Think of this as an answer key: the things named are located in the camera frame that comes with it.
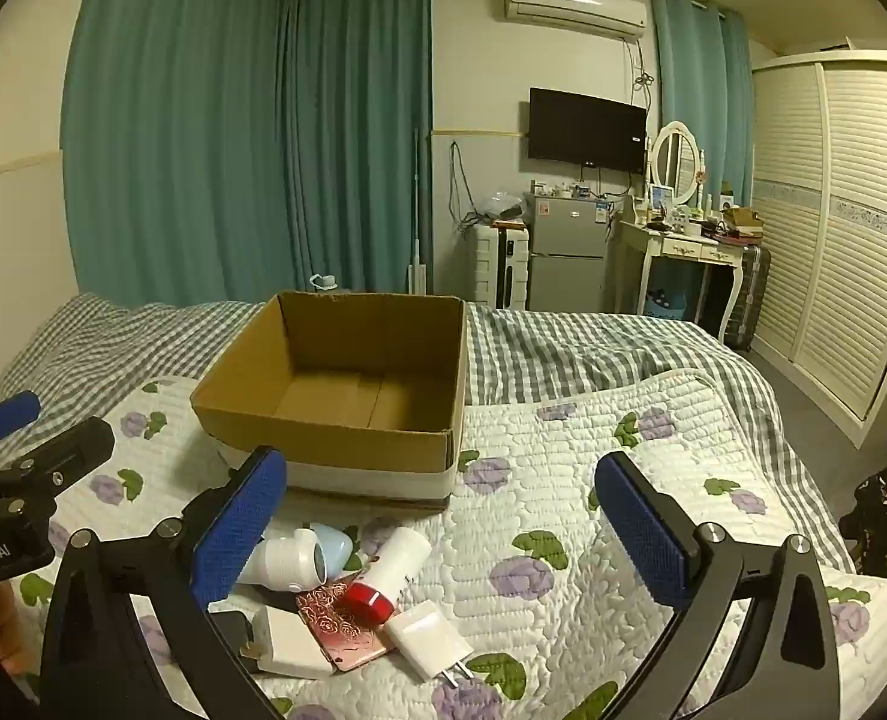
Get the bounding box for grey small fridge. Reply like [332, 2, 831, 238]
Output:
[525, 192, 611, 313]

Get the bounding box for white suitcase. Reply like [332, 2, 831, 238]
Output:
[472, 223, 533, 311]

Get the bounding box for white floral quilt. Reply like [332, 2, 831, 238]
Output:
[8, 371, 887, 720]

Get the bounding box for grey checked bedsheet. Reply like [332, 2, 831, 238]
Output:
[0, 292, 843, 548]

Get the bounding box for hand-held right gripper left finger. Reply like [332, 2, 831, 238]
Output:
[38, 446, 290, 720]

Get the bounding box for white oval mirror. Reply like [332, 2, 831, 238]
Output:
[648, 122, 703, 208]

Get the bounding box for small cardboard box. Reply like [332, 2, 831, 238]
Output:
[723, 205, 764, 238]

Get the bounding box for black wall television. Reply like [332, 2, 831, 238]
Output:
[527, 88, 649, 176]

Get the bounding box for cream louvred wardrobe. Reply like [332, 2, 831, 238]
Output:
[750, 51, 887, 448]

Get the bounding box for white rectangular power adapter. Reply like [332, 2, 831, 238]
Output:
[251, 606, 339, 680]

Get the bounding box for white charger plug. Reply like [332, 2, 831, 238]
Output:
[382, 600, 476, 688]

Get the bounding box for white dressing table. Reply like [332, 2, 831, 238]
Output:
[611, 216, 748, 343]

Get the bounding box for narrow teal curtain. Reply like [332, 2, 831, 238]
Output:
[651, 0, 756, 212]

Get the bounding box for plastic bag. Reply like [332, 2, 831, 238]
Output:
[480, 190, 527, 221]

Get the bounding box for blue basket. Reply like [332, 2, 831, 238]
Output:
[643, 283, 688, 319]

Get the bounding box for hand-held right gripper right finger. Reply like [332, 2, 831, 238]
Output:
[595, 452, 843, 720]

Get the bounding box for dark suitcase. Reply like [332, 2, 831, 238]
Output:
[702, 243, 773, 353]

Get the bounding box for white air conditioner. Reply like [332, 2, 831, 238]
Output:
[501, 0, 649, 43]

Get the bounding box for black wall cables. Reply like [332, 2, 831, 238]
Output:
[447, 140, 483, 227]

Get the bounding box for white bottle with red cap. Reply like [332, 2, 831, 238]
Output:
[336, 527, 434, 626]

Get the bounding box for white mop pole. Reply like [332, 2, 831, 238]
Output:
[405, 129, 430, 296]

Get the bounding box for white cylindrical lint remover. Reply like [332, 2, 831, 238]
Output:
[234, 529, 329, 596]

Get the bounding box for person's left hand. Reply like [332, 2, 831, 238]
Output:
[0, 583, 31, 662]

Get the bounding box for light blue container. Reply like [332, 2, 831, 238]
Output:
[308, 523, 355, 575]

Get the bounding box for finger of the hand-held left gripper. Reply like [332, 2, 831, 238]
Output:
[0, 390, 43, 452]
[0, 418, 118, 500]

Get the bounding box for wide teal curtain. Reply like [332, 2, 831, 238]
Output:
[61, 0, 296, 308]

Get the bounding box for phone with pink floral case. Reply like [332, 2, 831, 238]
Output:
[295, 577, 400, 673]

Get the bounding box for brown cardboard box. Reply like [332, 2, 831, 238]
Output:
[190, 291, 468, 505]

